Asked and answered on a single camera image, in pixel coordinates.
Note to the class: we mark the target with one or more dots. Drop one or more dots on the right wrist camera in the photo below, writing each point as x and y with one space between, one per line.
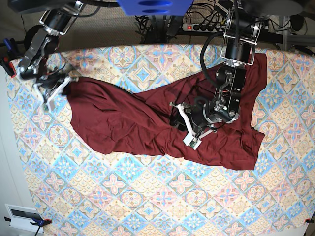
50 105

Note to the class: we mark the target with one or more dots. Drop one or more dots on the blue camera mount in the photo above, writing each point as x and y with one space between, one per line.
155 7

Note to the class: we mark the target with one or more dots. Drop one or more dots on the white wall outlet box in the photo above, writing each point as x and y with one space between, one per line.
21 212

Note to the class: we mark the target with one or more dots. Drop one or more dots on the dark red t-shirt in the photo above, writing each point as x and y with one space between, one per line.
110 119

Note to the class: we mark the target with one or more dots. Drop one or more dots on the metal table frame leg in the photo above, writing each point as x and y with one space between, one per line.
302 40

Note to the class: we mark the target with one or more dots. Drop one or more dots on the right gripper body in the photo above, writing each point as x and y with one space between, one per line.
48 84

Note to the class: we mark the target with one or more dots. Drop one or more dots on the orange clamp bottom right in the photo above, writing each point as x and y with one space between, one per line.
310 221

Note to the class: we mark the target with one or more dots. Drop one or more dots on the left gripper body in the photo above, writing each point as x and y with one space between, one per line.
201 116

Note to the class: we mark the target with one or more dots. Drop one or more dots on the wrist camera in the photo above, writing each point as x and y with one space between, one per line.
192 141
50 105

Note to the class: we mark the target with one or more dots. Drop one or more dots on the black round stool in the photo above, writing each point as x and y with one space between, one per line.
30 37

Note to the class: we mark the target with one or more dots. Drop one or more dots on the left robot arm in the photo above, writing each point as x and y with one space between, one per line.
241 32

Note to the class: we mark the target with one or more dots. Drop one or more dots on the blue clamp upper left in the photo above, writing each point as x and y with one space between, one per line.
12 54

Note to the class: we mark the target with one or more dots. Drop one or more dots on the red black clamp left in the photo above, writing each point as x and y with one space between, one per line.
8 66

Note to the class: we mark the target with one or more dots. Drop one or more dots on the patterned tablecloth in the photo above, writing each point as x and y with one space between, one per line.
86 193

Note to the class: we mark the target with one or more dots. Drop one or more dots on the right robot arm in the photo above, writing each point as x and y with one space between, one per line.
54 23

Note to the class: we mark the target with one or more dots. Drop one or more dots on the white power strip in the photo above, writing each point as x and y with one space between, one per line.
203 28

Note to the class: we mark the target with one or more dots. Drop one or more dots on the blue orange clamp bottom left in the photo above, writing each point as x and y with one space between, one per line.
28 224

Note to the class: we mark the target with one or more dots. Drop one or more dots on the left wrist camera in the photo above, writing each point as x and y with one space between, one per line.
192 141

